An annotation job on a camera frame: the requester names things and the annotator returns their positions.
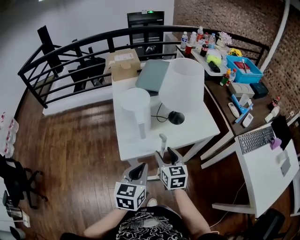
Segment white cylindrical appliance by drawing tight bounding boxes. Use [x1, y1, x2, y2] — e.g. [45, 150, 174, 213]
[119, 88, 151, 140]

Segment slim white remote control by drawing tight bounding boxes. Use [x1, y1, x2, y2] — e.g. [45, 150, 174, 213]
[228, 102, 240, 119]

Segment red book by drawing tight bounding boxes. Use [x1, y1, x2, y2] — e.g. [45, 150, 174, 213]
[234, 61, 251, 71]

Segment person's right forearm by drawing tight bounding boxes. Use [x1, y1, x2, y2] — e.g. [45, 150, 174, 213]
[174, 188, 211, 237]

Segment pack of clear water bottles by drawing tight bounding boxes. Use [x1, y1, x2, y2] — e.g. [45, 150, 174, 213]
[0, 111, 20, 158]

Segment black keyboard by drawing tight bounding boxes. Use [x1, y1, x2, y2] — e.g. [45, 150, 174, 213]
[238, 126, 275, 155]

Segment black cloth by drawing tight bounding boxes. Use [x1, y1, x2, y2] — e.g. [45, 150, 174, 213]
[271, 114, 294, 151]

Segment blue squeegee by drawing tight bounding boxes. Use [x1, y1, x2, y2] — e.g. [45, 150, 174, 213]
[231, 94, 254, 124]

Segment white pot with pale flowers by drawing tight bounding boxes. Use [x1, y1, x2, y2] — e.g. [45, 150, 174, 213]
[216, 31, 233, 46]

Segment grey tissue box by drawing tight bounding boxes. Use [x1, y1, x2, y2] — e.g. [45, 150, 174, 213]
[227, 82, 255, 98]

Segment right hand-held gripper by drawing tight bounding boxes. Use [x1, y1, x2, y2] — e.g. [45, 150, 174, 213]
[155, 147, 189, 190]

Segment black door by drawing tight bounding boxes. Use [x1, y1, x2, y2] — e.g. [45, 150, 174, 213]
[127, 10, 165, 57]

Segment white long-handled broom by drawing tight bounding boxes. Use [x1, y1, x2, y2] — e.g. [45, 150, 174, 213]
[147, 133, 167, 181]

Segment white vertical pipe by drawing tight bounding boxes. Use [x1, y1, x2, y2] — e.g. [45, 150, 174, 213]
[259, 0, 291, 72]

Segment small purple object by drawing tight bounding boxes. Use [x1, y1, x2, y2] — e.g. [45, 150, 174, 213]
[269, 137, 282, 150]

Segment person's left forearm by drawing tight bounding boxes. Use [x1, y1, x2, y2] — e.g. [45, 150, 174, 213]
[83, 207, 132, 237]

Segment white table lamp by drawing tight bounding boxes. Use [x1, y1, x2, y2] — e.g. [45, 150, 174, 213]
[159, 58, 205, 125]

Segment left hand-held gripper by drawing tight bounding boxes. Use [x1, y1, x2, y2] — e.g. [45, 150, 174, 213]
[114, 163, 149, 211]

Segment black oblong case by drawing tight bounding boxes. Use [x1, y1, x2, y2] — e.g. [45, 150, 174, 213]
[208, 60, 221, 73]

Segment white cabinet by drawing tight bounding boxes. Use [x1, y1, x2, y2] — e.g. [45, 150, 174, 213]
[163, 32, 181, 60]

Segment yellow sunflowers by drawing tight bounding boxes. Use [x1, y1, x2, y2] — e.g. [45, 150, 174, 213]
[226, 48, 243, 57]

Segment yellow-green soft object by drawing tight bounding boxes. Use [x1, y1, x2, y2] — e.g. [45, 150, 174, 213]
[206, 52, 222, 64]

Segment blue plastic bin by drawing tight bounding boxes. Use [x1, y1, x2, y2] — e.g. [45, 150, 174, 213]
[226, 55, 263, 84]

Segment person's black printed shirt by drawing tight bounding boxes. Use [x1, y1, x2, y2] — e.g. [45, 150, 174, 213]
[60, 205, 225, 240]

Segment green red sauce bottle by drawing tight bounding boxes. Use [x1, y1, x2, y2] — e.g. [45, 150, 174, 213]
[219, 69, 232, 87]

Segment water bottle with blue label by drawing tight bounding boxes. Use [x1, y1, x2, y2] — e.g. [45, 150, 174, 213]
[180, 31, 189, 49]

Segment grey closed laptop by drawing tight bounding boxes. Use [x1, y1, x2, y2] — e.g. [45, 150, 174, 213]
[135, 60, 171, 93]

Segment white tray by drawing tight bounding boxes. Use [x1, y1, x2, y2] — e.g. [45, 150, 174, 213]
[191, 46, 232, 77]

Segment silver metal flask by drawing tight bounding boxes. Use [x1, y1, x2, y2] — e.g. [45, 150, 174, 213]
[5, 203, 23, 218]

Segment white keyboard table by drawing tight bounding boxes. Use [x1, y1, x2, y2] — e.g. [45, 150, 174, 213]
[212, 121, 300, 218]

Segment small white side table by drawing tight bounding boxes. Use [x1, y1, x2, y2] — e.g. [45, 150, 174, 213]
[286, 110, 300, 128]

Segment black stair post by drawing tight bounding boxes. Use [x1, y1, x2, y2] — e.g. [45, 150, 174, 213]
[37, 25, 64, 74]

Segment white square lamp table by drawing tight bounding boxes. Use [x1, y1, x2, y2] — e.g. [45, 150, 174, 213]
[111, 70, 221, 170]

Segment black metal railing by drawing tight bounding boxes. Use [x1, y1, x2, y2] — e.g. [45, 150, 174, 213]
[17, 25, 270, 115]

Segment grey square pad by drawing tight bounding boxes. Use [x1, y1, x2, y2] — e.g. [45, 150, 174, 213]
[280, 157, 292, 177]

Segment dark wooden table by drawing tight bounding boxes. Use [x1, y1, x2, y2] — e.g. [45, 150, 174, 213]
[200, 46, 285, 169]

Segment white handheld device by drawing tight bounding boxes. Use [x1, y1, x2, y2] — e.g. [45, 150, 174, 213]
[264, 106, 280, 123]

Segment wide white remote control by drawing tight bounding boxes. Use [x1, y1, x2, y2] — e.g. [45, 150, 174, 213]
[242, 112, 254, 128]

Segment brown cardboard box with label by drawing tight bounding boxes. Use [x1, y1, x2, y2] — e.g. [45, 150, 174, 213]
[104, 48, 142, 82]

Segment black rectangular box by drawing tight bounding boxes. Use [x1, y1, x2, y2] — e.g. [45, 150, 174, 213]
[249, 82, 269, 99]

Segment black lamp cable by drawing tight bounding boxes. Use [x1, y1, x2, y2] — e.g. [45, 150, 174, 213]
[151, 103, 173, 123]

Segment small dark soda bottle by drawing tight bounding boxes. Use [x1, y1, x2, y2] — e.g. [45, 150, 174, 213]
[268, 96, 281, 111]

